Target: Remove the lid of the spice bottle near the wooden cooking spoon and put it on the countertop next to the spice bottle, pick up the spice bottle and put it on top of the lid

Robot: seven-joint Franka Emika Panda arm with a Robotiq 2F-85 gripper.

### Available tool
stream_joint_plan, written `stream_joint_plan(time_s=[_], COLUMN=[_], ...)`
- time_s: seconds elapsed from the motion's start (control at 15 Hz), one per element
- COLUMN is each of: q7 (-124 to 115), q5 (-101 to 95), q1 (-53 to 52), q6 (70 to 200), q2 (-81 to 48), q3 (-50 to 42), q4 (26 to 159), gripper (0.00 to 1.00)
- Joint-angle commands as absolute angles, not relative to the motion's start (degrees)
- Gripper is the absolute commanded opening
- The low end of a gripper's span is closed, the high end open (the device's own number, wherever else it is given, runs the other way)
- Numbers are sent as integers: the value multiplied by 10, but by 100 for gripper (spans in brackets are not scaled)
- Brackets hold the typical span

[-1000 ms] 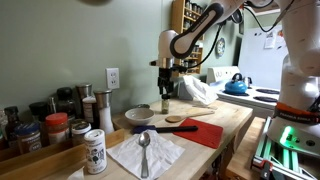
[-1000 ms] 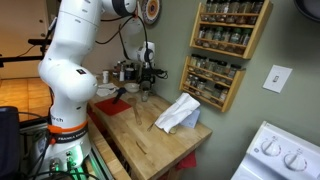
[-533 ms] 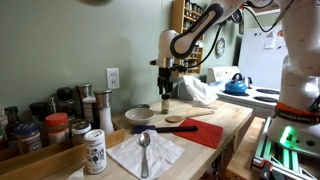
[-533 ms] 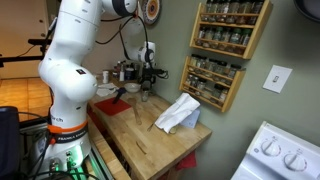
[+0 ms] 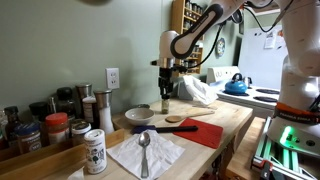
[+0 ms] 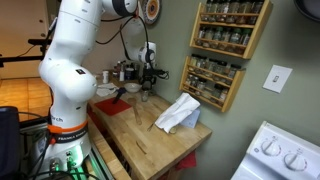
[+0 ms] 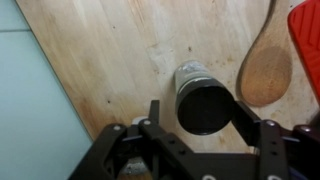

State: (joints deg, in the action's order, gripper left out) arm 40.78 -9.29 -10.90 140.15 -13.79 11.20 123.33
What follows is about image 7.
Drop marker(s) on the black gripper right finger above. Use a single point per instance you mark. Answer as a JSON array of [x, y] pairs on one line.
[[270, 146]]

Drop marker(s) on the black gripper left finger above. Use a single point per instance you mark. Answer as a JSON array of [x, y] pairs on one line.
[[166, 143]]

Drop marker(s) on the wooden cooking spoon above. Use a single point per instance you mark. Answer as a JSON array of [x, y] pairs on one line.
[[266, 73]]

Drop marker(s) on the clear drinking glass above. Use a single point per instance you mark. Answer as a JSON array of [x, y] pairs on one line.
[[191, 71]]

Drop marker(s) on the red cutting mat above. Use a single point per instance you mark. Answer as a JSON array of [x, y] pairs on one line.
[[308, 43]]

